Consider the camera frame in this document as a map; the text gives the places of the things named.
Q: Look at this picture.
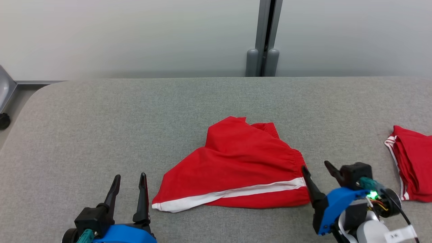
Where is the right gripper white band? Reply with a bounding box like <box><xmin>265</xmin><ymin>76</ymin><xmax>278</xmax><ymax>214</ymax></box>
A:
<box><xmin>301</xmin><ymin>161</ymin><xmax>372</xmax><ymax>243</ymax></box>

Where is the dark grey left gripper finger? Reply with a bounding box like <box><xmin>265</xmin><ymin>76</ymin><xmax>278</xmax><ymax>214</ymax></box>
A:
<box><xmin>96</xmin><ymin>174</ymin><xmax>122</xmax><ymax>217</ymax></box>
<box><xmin>132</xmin><ymin>172</ymin><xmax>151</xmax><ymax>224</ymax></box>

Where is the red shorts white stripe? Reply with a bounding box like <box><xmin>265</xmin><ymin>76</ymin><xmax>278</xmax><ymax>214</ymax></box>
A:
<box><xmin>152</xmin><ymin>116</ymin><xmax>311</xmax><ymax>213</ymax></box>

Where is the red white baseball jersey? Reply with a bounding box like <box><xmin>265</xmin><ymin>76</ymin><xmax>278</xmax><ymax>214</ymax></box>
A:
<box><xmin>384</xmin><ymin>125</ymin><xmax>432</xmax><ymax>203</ymax></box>

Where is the grey cart with black wheel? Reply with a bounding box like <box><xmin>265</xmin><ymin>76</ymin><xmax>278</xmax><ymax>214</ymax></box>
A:
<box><xmin>0</xmin><ymin>65</ymin><xmax>17</xmax><ymax>130</ymax></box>

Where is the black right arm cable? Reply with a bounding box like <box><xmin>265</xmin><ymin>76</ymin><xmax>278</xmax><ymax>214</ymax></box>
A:
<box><xmin>380</xmin><ymin>187</ymin><xmax>421</xmax><ymax>243</ymax></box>

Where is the grey metal door frame post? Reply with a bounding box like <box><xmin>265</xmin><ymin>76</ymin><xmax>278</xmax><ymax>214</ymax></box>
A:
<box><xmin>246</xmin><ymin>0</ymin><xmax>284</xmax><ymax>77</ymax></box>

